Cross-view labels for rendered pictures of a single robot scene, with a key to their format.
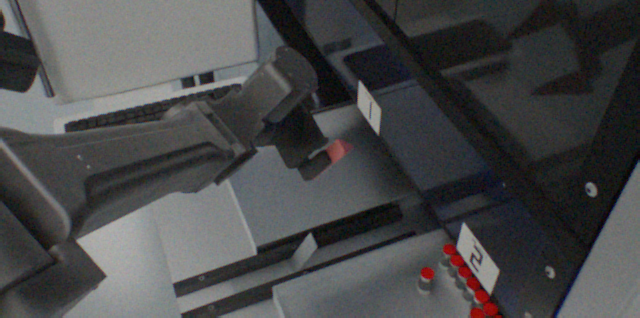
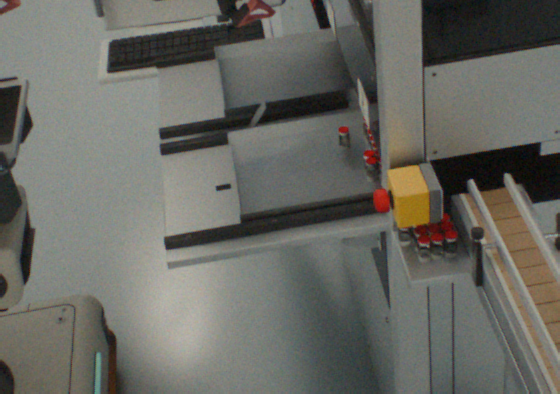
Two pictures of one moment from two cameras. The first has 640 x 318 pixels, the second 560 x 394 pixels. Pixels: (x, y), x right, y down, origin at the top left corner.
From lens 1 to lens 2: 1.06 m
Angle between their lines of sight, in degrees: 16
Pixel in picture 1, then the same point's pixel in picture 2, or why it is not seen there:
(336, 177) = (307, 78)
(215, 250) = (196, 116)
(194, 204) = (190, 89)
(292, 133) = not seen: outside the picture
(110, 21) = not seen: outside the picture
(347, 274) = (290, 135)
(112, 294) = (144, 247)
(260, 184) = (244, 79)
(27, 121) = (92, 95)
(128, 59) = not seen: outside the picture
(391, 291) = (319, 147)
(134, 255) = not seen: hidden behind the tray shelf
